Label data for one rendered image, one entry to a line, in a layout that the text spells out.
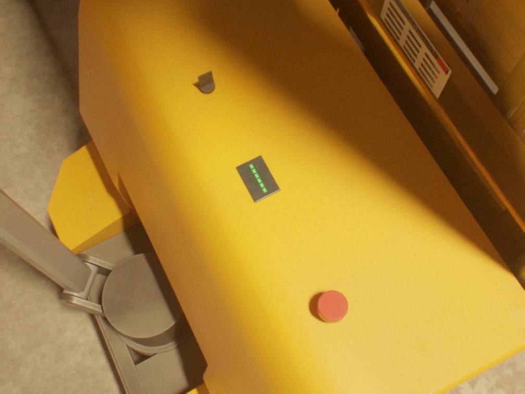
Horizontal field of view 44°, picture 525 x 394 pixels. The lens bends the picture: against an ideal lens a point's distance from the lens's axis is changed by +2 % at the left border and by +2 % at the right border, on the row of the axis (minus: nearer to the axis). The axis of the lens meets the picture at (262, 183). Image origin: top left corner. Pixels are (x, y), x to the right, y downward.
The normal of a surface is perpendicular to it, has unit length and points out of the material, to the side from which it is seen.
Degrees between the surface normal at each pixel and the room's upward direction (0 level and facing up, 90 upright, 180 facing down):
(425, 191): 0
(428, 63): 90
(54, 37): 0
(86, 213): 22
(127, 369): 0
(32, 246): 90
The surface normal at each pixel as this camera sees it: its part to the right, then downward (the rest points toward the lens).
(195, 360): -0.01, -0.36
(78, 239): -0.34, -0.18
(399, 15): -0.89, 0.43
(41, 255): 0.96, 0.25
